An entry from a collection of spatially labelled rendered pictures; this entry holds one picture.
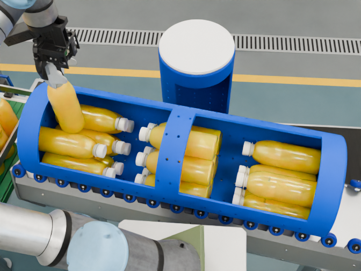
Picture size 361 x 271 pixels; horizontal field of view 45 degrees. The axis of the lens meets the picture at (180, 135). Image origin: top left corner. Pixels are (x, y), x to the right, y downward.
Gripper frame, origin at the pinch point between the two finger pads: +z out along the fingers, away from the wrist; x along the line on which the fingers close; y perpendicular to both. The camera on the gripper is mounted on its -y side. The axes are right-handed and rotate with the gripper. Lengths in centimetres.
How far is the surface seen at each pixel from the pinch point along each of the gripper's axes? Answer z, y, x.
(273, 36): 133, 54, 174
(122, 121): 21.3, 13.7, 5.1
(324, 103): 133, 93, 122
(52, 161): 26.0, -3.2, -10.4
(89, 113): 19.8, 3.8, 4.7
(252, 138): 29, 52, 13
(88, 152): 21.8, 7.5, -7.4
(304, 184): 19, 67, -5
